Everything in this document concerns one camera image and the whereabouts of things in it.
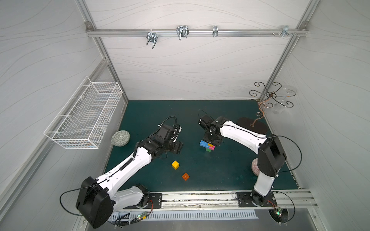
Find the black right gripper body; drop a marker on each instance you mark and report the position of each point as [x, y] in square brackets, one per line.
[210, 137]

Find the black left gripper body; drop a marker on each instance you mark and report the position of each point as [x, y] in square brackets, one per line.
[176, 146]

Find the blue lego brick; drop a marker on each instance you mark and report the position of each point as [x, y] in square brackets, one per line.
[204, 144]

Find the orange lego brick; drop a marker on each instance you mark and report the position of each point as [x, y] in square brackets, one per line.
[185, 176]

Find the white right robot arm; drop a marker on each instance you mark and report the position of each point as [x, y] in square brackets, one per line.
[270, 153]

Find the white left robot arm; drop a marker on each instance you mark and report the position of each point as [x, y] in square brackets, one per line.
[98, 199]

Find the green mat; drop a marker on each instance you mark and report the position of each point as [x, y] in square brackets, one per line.
[226, 168]

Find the green patterned round bowl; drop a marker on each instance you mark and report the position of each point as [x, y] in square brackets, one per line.
[120, 138]

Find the dark oval stand base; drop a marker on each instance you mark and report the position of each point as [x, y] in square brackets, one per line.
[252, 125]

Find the pink patterned round bowl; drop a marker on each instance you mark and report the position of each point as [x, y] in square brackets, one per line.
[254, 167]

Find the copper curled hook stand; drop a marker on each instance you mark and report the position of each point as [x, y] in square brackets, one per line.
[266, 96]

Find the metal U-bolt clamp left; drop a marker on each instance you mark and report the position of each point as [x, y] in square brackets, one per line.
[151, 37]

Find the metal u-bolt clamp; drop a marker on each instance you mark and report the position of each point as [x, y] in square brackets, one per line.
[182, 32]
[151, 37]

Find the metal U-bolt clamp middle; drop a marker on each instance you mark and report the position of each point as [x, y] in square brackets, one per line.
[182, 32]

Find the metal clamp right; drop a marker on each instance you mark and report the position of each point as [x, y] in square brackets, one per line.
[285, 33]

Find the aluminium top crossbar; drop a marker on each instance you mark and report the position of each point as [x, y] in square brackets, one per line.
[167, 33]

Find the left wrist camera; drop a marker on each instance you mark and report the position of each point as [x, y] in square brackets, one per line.
[169, 133]

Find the white wire basket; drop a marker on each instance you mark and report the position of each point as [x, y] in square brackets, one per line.
[84, 119]

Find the white slotted cable duct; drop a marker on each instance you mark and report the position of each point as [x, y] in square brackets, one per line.
[202, 215]

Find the small metal bracket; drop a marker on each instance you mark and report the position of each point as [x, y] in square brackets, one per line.
[215, 31]

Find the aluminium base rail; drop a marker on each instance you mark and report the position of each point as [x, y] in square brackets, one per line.
[222, 200]

